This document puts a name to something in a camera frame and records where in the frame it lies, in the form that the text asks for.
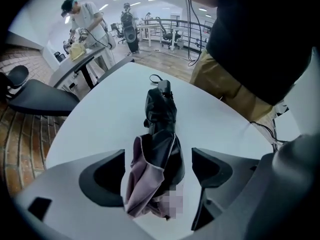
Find black and pink umbrella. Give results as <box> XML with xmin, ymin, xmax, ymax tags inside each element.
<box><xmin>124</xmin><ymin>73</ymin><xmax>186</xmax><ymax>222</ymax></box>

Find person's tan trousers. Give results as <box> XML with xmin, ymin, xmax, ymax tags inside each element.
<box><xmin>189</xmin><ymin>48</ymin><xmax>276</xmax><ymax>122</ymax></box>

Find small black chair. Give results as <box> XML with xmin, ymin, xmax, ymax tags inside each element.
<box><xmin>53</xmin><ymin>51</ymin><xmax>67</xmax><ymax>63</ymax></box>

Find black mesh office chair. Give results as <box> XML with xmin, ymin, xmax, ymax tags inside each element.
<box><xmin>154</xmin><ymin>16</ymin><xmax>182</xmax><ymax>51</ymax></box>
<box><xmin>110</xmin><ymin>22</ymin><xmax>127</xmax><ymax>44</ymax></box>

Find black cable with white wires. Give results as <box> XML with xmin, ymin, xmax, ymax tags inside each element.
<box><xmin>249</xmin><ymin>118</ymin><xmax>291</xmax><ymax>153</ymax></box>

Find black metal railing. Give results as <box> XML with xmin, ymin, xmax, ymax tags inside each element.
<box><xmin>142</xmin><ymin>18</ymin><xmax>213</xmax><ymax>35</ymax></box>

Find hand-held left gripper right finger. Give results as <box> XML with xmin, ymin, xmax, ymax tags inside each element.
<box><xmin>190</xmin><ymin>133</ymin><xmax>320</xmax><ymax>240</ymax></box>

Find black plastic chair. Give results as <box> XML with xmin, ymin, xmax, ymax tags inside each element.
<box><xmin>0</xmin><ymin>64</ymin><xmax>81</xmax><ymax>117</ymax></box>

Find yellow cloth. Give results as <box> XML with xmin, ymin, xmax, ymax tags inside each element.
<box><xmin>68</xmin><ymin>41</ymin><xmax>88</xmax><ymax>62</ymax></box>

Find grey desk with black leg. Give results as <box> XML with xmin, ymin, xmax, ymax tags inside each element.
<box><xmin>48</xmin><ymin>45</ymin><xmax>107</xmax><ymax>90</ymax></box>

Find white desk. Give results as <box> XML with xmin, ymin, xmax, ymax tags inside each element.
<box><xmin>136</xmin><ymin>23</ymin><xmax>186</xmax><ymax>48</ymax></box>

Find person's black shirt torso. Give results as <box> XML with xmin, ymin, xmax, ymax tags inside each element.
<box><xmin>205</xmin><ymin>0</ymin><xmax>320</xmax><ymax>107</ymax></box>

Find black hanging cable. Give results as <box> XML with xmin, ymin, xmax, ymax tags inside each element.
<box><xmin>181</xmin><ymin>0</ymin><xmax>209</xmax><ymax>67</ymax></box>

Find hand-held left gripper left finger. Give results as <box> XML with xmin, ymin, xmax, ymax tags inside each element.
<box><xmin>14</xmin><ymin>148</ymin><xmax>161</xmax><ymax>240</ymax></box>

